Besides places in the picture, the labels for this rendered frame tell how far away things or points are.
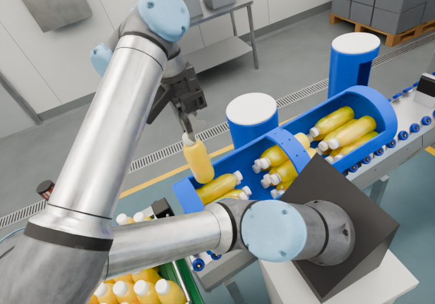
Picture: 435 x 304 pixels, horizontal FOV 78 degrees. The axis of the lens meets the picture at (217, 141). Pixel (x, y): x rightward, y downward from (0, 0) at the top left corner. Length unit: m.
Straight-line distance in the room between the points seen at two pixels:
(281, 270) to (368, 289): 0.21
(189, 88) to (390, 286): 0.70
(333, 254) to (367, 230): 0.09
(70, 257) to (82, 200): 0.06
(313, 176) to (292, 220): 0.25
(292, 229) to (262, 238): 0.06
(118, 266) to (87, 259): 0.17
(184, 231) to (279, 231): 0.18
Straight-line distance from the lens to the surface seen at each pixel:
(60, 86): 4.46
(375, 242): 0.70
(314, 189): 0.76
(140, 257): 0.52
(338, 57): 1.97
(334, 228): 0.66
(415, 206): 2.44
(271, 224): 0.55
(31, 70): 4.42
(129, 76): 0.38
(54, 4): 3.89
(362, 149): 1.15
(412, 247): 2.26
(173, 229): 0.55
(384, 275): 0.87
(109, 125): 0.35
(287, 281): 0.83
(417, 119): 1.63
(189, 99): 0.68
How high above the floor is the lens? 1.94
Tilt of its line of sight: 42 degrees down
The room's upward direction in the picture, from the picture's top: 17 degrees counter-clockwise
